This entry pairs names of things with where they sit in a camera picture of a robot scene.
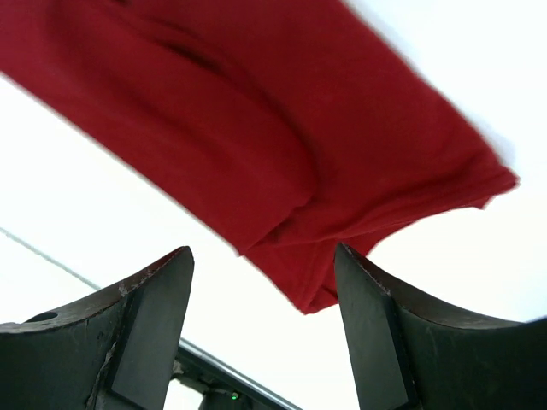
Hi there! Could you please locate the red t shirt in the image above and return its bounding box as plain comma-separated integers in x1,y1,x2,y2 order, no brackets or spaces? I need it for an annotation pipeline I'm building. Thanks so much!
1,1,517,314

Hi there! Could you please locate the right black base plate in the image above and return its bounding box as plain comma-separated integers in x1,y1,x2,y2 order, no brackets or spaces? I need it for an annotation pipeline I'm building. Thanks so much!
168,341,283,410

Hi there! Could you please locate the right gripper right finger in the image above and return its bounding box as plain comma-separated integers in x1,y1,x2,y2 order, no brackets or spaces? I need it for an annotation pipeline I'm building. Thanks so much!
334,244,546,410

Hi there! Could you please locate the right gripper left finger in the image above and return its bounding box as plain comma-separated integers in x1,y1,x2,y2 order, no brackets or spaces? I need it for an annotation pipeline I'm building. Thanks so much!
0,245,196,410

